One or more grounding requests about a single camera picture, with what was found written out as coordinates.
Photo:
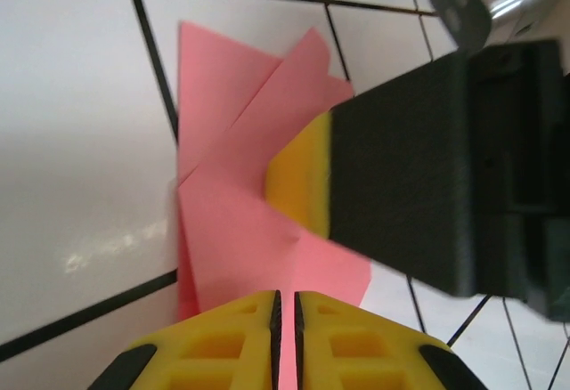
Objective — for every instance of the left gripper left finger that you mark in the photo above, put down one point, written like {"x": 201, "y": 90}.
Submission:
{"x": 222, "y": 354}

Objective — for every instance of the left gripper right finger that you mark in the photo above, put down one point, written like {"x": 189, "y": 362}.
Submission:
{"x": 365, "y": 354}

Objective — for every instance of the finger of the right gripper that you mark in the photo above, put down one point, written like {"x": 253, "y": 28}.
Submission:
{"x": 392, "y": 172}

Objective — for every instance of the pink paper sheet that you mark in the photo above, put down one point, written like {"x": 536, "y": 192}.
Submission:
{"x": 222, "y": 163}

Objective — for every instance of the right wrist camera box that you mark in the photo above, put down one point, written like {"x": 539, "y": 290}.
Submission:
{"x": 481, "y": 2}

